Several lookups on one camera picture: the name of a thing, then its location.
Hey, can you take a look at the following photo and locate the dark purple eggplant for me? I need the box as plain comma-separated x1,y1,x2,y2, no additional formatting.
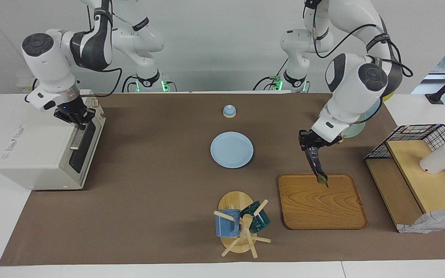
306,146,330,188

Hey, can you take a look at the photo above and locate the beige toaster oven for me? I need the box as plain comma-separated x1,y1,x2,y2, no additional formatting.
0,90,106,190

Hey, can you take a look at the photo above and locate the small light blue plate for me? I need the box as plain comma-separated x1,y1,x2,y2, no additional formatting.
210,132,254,169

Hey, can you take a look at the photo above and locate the pale green plate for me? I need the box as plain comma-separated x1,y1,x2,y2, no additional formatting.
341,111,377,139

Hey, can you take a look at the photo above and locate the rectangular wooden tray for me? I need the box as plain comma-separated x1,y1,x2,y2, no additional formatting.
278,173,369,231

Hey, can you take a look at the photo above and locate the large light blue plate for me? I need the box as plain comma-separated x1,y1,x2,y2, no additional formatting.
363,103,382,125

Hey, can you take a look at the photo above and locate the wooden mug tree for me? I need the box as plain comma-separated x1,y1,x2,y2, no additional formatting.
213,191,272,258

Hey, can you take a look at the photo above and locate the dark green mug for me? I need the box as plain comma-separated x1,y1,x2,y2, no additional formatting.
240,201,271,234

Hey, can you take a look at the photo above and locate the brown table mat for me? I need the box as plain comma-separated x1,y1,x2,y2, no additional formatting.
0,93,445,267

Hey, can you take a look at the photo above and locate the blue mug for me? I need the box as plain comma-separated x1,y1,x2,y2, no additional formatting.
215,209,241,238

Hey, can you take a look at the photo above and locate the black base cable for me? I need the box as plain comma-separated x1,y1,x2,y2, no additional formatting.
253,58,285,92
121,74,139,93

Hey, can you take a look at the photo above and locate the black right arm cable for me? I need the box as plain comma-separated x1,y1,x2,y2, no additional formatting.
76,0,123,98

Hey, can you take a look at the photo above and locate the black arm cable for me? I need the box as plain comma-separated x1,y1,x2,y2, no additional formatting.
76,0,123,98
303,0,414,78

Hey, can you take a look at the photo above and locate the white wall socket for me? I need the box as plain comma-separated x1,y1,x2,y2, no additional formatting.
16,76,39,94

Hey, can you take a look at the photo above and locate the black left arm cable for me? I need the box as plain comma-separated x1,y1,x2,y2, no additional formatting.
303,0,414,78

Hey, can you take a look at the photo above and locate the wooden shelf with wire basket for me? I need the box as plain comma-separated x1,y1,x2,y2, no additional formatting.
365,124,445,234

